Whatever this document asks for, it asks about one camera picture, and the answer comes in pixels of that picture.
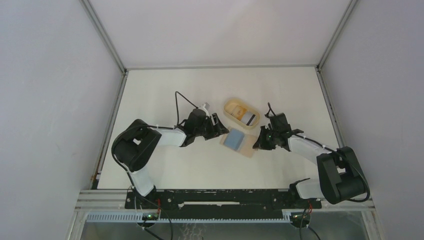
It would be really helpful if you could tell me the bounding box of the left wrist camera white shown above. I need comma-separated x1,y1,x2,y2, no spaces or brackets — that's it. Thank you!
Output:
198,102,211,117

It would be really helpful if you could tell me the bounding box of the beige leather card holder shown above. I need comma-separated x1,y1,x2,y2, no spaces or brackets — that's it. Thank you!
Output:
220,132,258,158

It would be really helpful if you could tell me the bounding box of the white slotted cable duct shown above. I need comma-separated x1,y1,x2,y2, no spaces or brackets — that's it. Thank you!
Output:
86,212,292,223

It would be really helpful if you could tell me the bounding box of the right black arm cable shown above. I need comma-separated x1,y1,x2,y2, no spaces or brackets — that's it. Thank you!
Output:
266,102,371,240

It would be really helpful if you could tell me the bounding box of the beige oval plastic tray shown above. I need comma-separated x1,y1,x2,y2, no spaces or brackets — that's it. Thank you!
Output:
223,98,261,130

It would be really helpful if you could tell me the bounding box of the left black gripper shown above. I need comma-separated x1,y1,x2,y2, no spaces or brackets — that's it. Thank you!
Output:
194,113,229,141

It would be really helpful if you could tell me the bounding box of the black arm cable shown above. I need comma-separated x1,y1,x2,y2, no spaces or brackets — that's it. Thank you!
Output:
174,91,200,127
266,102,371,240

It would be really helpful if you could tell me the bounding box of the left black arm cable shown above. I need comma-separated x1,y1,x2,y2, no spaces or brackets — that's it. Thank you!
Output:
174,91,200,127

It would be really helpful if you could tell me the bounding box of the aluminium front frame rail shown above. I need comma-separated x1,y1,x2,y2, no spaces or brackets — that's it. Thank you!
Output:
74,188,376,213

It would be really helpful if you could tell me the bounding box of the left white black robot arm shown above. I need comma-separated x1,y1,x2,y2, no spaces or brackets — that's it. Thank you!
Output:
111,108,229,209

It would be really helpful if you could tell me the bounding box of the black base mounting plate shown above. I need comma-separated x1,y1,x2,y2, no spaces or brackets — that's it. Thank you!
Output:
124,189,322,218

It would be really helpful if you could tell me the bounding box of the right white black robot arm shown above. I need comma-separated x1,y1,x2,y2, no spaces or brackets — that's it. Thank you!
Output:
252,111,371,208

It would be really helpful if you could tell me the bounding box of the left green circuit board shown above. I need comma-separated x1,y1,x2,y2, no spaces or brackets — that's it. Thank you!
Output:
142,213,159,222

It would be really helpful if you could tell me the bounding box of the right circuit board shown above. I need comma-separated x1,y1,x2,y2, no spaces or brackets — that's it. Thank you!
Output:
290,213,311,222

